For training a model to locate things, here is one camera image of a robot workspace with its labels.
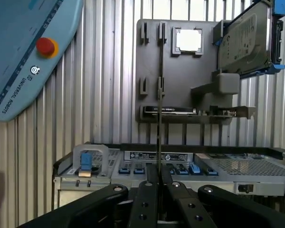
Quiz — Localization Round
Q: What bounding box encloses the open PC case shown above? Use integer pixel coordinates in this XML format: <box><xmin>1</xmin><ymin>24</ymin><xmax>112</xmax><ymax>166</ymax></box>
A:
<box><xmin>52</xmin><ymin>142</ymin><xmax>285</xmax><ymax>211</ymax></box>

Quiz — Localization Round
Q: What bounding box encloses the perforated metal cover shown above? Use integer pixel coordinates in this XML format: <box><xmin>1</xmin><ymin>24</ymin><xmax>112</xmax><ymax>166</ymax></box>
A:
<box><xmin>196</xmin><ymin>153</ymin><xmax>285</xmax><ymax>178</ymax></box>

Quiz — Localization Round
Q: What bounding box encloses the blue plastic latch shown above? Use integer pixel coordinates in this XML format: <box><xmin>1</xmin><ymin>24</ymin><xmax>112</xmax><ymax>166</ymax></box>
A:
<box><xmin>81</xmin><ymin>153</ymin><xmax>93</xmax><ymax>171</ymax></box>

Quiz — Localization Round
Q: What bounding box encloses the black graphics card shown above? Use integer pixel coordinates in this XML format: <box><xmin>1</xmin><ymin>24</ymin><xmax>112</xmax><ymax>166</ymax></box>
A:
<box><xmin>143</xmin><ymin>105</ymin><xmax>257</xmax><ymax>120</ymax></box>

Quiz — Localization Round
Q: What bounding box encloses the grey parts rack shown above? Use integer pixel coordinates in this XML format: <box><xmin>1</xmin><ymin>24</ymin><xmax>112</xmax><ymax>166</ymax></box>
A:
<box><xmin>135</xmin><ymin>19</ymin><xmax>241</xmax><ymax>124</ymax></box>

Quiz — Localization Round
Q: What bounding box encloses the silver CPU chip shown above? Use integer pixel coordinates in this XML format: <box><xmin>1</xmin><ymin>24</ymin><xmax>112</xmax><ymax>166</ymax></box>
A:
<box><xmin>175</xmin><ymin>28</ymin><xmax>203</xmax><ymax>52</ymax></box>

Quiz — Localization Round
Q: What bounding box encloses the silver hard disk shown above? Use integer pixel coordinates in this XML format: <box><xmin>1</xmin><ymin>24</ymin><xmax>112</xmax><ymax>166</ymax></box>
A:
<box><xmin>217</xmin><ymin>1</ymin><xmax>273</xmax><ymax>75</ymax></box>

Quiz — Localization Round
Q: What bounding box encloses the blue disk caddy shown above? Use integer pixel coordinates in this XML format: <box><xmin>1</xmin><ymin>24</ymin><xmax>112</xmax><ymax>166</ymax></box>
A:
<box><xmin>212</xmin><ymin>0</ymin><xmax>285</xmax><ymax>78</ymax></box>

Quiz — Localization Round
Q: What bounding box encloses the light blue teach pendant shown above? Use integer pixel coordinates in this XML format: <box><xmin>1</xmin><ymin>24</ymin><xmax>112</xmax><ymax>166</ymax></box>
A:
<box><xmin>0</xmin><ymin>0</ymin><xmax>84</xmax><ymax>123</ymax></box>

